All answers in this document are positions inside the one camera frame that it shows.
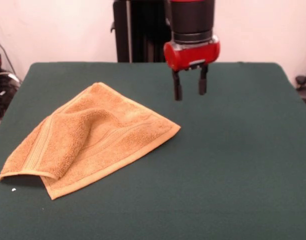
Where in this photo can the dark green table cloth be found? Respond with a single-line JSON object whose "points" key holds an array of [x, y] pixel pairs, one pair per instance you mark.
{"points": [[218, 162]]}

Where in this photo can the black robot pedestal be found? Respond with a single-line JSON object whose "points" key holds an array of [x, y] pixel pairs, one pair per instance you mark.
{"points": [[143, 30]]}

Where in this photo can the tan terry towel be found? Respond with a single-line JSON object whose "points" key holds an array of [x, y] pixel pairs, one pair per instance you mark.
{"points": [[98, 135]]}

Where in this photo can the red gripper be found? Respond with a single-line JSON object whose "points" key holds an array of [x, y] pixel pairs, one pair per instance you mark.
{"points": [[193, 57]]}

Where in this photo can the small white crumb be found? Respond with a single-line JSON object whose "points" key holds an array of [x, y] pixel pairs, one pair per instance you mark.
{"points": [[13, 190]]}

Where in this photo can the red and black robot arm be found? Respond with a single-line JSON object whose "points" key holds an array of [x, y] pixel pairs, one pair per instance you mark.
{"points": [[193, 20]]}

